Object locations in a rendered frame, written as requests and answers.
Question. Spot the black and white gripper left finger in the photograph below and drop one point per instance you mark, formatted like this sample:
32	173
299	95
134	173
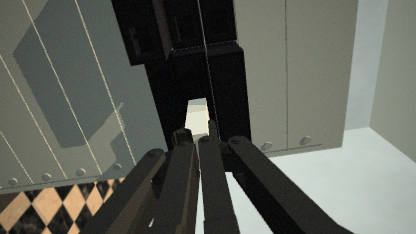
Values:
131	207

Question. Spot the grey storage rack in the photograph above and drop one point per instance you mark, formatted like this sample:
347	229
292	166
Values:
73	110

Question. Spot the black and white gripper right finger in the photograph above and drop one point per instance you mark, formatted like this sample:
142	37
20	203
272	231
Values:
284	207

